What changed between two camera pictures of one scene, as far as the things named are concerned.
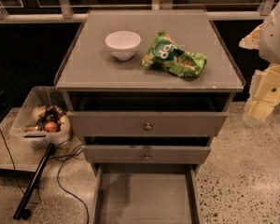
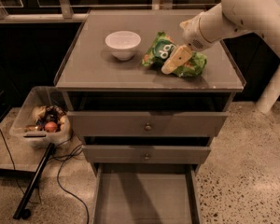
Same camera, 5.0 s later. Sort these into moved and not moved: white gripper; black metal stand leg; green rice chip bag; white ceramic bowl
Moved: white gripper
Not moved: white ceramic bowl; green rice chip bag; black metal stand leg
